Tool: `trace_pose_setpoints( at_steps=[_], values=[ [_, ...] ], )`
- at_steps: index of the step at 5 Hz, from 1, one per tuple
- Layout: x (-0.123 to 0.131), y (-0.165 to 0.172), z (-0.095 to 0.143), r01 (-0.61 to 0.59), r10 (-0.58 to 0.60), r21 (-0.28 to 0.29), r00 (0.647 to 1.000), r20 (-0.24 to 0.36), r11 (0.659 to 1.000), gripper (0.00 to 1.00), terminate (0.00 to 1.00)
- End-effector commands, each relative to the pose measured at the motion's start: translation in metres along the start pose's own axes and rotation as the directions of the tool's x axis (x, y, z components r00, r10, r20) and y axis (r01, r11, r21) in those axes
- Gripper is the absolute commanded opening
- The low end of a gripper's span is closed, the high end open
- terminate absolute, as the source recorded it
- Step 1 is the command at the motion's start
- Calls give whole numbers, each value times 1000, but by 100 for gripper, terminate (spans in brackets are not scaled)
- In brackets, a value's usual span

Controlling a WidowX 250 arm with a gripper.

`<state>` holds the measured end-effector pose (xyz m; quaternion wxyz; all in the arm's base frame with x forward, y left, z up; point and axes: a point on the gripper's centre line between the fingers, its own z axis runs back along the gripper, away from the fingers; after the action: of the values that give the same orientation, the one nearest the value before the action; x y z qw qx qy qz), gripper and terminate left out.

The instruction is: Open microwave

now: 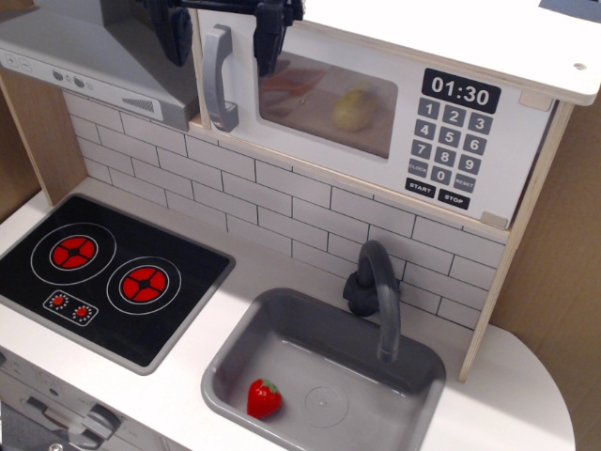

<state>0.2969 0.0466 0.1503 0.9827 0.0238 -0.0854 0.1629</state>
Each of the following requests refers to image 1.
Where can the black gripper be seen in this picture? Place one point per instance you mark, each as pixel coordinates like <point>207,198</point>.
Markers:
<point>173,26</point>

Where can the grey microwave door handle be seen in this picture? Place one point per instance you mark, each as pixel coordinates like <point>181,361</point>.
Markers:
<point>223,114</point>

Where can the white toy microwave door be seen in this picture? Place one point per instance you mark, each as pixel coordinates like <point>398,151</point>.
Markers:
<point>444,136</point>

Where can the grey range hood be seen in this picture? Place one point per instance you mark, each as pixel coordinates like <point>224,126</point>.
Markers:
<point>99,50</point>

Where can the yellow toy potato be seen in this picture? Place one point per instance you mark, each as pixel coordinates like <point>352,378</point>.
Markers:
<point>354,110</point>

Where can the black toy stovetop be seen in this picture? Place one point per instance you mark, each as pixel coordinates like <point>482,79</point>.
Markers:
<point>111,282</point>

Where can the dark grey toy faucet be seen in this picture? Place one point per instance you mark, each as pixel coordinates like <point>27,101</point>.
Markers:
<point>373,289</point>

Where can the white top shelf board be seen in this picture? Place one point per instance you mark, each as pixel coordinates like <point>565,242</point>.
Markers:
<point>553,46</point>

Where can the white tile backsplash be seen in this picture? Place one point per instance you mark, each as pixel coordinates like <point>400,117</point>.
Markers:
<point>444,269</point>

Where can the wooden side panel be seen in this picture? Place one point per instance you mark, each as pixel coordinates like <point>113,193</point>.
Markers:
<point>557,126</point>

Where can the red toy strawberry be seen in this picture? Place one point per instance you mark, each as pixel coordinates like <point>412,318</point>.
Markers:
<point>264,398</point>

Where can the grey toy sink basin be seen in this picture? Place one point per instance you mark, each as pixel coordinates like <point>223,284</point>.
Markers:
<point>337,394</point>

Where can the grey oven door handle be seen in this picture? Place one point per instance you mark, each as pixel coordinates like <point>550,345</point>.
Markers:
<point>86,431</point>

